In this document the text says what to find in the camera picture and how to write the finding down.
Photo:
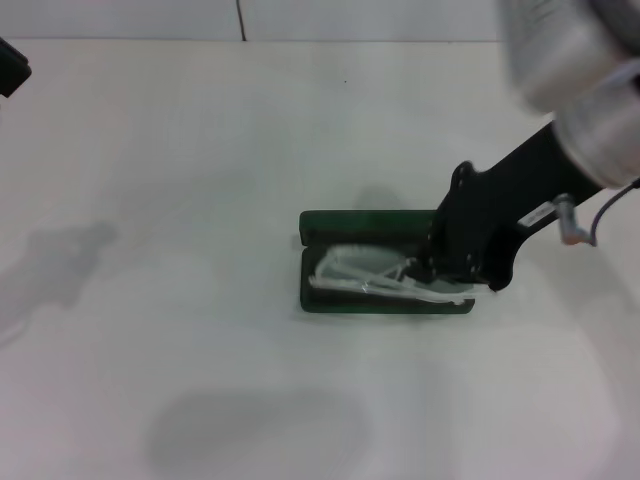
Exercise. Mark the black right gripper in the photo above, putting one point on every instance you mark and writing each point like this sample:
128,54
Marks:
480,220

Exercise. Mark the green glasses case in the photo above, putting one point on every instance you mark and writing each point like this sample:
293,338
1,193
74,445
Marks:
350,225

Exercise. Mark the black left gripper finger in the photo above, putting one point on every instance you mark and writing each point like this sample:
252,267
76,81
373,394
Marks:
12,67

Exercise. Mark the clear plastic glasses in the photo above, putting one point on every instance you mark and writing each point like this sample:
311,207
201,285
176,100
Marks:
335,282

